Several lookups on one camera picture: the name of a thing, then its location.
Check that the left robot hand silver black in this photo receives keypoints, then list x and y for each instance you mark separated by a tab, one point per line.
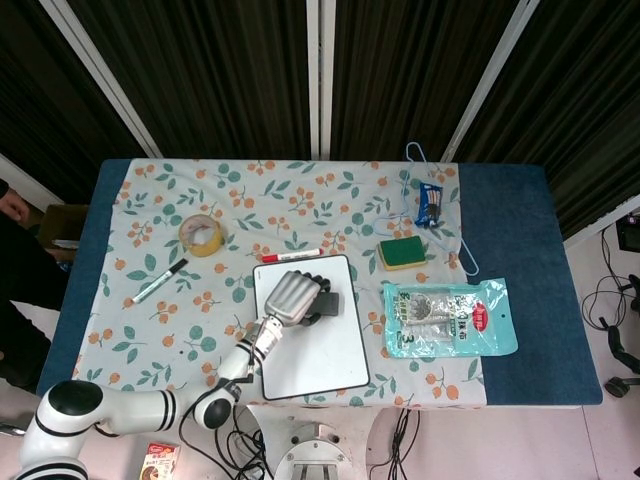
290	297

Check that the grey whiteboard eraser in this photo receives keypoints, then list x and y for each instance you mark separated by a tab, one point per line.
331	304

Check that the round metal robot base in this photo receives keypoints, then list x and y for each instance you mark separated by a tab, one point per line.
315	452

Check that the red cap marker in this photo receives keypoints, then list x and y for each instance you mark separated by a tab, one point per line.
295	255

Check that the floral tablecloth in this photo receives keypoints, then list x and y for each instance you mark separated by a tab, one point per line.
300	210

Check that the yellow tape roll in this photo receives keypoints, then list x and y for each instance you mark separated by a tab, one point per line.
212	242

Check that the green yellow sponge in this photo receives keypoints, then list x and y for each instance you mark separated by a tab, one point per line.
402	251

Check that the black cap marker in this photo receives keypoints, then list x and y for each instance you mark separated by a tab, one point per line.
157	282

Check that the blue cookie pack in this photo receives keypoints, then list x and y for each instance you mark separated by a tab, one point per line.
429	205

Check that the teal cleaning cloth package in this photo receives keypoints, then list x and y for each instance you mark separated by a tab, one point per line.
475	325

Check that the orange snack box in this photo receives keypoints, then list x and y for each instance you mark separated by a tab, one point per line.
162	460

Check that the blue felt table cover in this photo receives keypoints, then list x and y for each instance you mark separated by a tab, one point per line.
520	250

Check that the cardboard box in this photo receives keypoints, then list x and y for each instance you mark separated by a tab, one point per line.
62	220

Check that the person in dark clothes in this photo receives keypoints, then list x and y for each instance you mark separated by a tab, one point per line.
25	290

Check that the white whiteboard black frame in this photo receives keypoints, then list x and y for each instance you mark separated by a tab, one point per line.
325	360

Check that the white partition frame post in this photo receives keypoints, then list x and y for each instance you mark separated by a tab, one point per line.
490	75
320	75
105	75

